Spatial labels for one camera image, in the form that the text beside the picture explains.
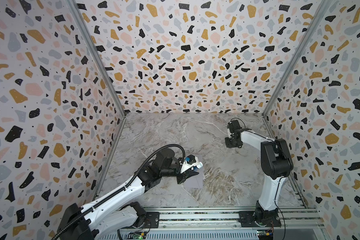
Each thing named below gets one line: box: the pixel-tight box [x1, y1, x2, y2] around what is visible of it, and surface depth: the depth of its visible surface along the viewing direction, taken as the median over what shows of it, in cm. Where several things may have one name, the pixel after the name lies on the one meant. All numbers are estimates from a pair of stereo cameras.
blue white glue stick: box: [193, 161, 203, 172], surface depth 67 cm
